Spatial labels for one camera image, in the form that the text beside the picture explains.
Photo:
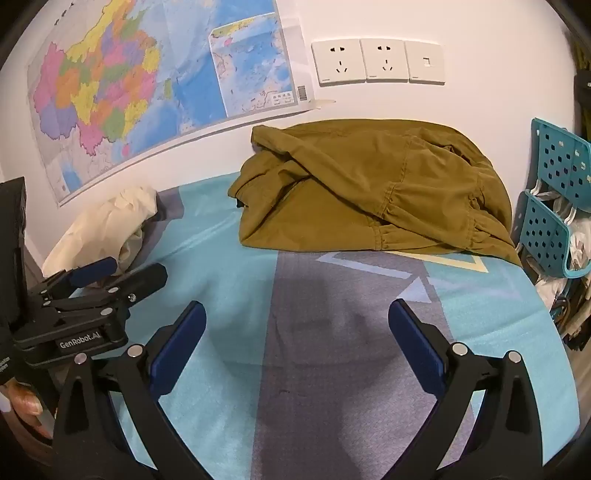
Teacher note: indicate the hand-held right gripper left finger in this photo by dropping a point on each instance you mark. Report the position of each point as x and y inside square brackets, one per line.
[181, 344]

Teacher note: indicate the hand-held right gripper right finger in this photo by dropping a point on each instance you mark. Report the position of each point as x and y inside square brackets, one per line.
[415, 344]

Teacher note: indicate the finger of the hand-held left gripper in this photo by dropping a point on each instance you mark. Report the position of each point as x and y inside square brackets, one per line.
[94, 270]
[143, 279]

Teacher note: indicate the olive green jacket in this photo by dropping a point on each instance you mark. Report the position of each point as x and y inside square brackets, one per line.
[369, 184]

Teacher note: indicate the person's left hand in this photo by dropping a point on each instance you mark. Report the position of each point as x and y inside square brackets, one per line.
[25, 401]

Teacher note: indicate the cream garment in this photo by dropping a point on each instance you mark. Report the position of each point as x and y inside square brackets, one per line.
[101, 226]

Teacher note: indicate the teal and grey bed sheet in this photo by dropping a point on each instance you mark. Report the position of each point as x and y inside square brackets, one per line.
[323, 346]

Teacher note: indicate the teal perforated storage rack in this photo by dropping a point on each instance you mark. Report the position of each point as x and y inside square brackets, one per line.
[561, 152]

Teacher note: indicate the colourful wall map poster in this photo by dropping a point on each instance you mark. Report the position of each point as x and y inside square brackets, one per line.
[138, 69]

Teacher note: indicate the white wall data socket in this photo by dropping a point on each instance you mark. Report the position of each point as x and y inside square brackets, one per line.
[425, 61]

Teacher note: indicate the white wall power outlet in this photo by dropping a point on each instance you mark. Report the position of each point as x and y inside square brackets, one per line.
[337, 61]
[384, 60]

